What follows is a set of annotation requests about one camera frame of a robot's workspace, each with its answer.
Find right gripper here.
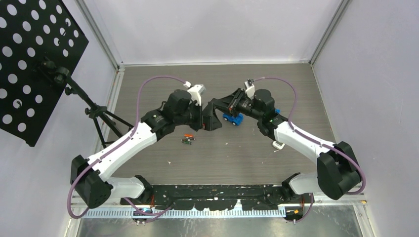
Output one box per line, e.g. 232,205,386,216
213,88,263,121

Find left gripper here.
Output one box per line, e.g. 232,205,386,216
174,100,221,130

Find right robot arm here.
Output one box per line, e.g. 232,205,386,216
203,89,363,203

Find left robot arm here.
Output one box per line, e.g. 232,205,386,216
68,84,205,209

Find white air conditioner remote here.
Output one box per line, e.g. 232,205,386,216
272,141,285,150

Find blue toy car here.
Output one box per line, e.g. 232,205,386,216
223,113,244,126

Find black tripod stand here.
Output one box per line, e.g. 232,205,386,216
36,56,133,148

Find black perforated board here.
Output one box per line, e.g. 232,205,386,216
0,0,88,147

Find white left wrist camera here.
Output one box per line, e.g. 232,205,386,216
183,81,206,106

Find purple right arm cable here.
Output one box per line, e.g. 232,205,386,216
252,77,367,195

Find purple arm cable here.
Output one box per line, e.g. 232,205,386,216
67,75,188,219
252,77,367,195

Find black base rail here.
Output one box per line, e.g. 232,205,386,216
120,184,311,211

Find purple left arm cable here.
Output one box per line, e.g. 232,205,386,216
67,75,188,219

